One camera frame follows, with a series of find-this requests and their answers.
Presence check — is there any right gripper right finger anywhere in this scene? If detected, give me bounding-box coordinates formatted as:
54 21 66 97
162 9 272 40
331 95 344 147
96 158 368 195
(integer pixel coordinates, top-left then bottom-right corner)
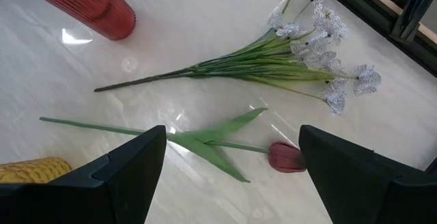
299 124 437 224

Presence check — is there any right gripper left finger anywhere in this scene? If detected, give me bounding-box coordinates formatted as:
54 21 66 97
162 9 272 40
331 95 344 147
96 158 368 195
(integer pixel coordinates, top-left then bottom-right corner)
0 124 167 224

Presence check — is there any dark red artificial tulip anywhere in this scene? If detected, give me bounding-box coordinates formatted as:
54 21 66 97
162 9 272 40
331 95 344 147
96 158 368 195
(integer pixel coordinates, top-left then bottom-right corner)
39 107 307 184

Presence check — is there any white artificial flower bunch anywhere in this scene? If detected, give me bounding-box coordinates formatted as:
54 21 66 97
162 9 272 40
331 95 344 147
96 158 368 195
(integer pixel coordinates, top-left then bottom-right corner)
94 0 382 117

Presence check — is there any red ribbed glass vase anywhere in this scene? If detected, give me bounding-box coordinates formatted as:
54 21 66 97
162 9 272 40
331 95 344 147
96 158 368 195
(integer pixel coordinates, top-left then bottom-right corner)
19 0 137 42

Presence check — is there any yellow glass vase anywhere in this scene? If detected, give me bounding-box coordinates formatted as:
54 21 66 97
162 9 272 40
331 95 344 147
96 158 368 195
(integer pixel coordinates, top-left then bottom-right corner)
0 156 73 184

